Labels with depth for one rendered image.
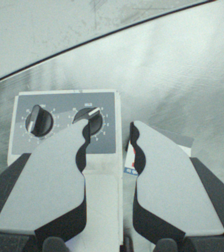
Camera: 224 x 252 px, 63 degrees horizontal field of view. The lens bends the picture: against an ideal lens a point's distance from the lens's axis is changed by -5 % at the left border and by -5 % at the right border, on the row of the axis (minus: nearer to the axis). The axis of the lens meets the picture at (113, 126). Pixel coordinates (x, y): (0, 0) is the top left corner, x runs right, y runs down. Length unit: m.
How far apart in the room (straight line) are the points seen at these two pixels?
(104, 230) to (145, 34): 0.24
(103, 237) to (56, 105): 0.16
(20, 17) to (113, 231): 0.29
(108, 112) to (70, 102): 0.05
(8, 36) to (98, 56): 0.12
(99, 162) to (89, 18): 0.18
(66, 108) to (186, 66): 0.16
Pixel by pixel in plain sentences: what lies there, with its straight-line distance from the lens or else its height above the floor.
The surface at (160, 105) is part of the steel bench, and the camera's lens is 0.27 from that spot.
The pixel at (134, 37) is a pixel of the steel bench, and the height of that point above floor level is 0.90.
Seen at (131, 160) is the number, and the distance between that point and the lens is 0.25.
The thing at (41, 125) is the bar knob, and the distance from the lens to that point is 0.22.
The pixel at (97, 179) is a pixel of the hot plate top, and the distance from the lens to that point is 0.20.
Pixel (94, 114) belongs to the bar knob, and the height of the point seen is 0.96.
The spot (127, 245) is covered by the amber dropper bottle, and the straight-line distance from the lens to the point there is 0.35.
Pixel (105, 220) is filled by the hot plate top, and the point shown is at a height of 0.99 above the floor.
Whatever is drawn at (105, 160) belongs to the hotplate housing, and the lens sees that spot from 0.21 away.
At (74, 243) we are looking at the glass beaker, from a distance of 0.21.
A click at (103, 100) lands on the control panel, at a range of 0.22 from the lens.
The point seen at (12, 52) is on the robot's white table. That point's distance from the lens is 0.29.
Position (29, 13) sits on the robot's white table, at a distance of 0.29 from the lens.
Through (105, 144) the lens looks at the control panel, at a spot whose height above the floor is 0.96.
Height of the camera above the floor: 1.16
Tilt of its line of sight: 76 degrees down
